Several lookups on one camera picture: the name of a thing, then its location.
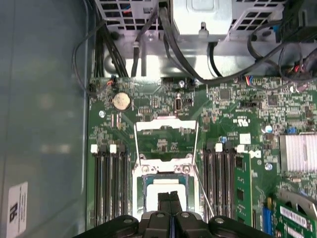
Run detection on black PC case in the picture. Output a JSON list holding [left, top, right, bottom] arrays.
[[0, 0, 317, 238]]

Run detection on white sticker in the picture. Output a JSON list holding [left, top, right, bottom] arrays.
[[5, 181, 29, 238]]

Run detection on CPU socket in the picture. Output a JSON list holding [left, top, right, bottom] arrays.
[[132, 158, 201, 219]]

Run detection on silver heat sink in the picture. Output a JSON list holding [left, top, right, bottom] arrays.
[[279, 133, 317, 174]]

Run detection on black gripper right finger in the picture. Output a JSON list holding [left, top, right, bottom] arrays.
[[170, 190, 269, 238]]

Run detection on coin battery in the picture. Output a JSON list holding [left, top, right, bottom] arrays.
[[112, 92, 131, 111]]

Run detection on green motherboard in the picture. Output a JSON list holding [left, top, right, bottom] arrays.
[[86, 76, 317, 238]]

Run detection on graphics card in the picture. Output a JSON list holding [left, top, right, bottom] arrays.
[[273, 189, 317, 238]]

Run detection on green RAM stick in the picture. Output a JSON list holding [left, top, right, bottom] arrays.
[[234, 151, 254, 227]]

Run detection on wire locking lever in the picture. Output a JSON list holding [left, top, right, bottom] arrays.
[[194, 163, 215, 218]]

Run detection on black RAM slot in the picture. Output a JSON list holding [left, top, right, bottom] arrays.
[[120, 146, 129, 216], [111, 146, 120, 221], [203, 146, 212, 219], [222, 146, 235, 220], [103, 146, 111, 223], [94, 146, 103, 224], [212, 146, 222, 219]]

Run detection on metal socket cover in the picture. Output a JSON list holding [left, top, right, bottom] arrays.
[[133, 118, 200, 174]]

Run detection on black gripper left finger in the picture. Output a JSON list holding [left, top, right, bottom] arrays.
[[71, 191, 171, 238]]

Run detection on thin black wire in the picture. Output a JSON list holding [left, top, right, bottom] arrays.
[[71, 22, 107, 98]]

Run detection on thick black cable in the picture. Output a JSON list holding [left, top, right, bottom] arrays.
[[158, 0, 298, 85]]

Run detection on metal drive cage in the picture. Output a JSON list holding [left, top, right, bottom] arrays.
[[95, 0, 288, 45]]

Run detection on blue expansion slot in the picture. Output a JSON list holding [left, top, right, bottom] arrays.
[[262, 196, 273, 236]]

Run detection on silver CPU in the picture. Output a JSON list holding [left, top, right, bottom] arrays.
[[143, 175, 195, 219]]

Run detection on metal USB port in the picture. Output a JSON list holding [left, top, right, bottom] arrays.
[[174, 92, 183, 115]]

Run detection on black cable bundle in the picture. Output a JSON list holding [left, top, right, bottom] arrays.
[[93, 24, 130, 78]]

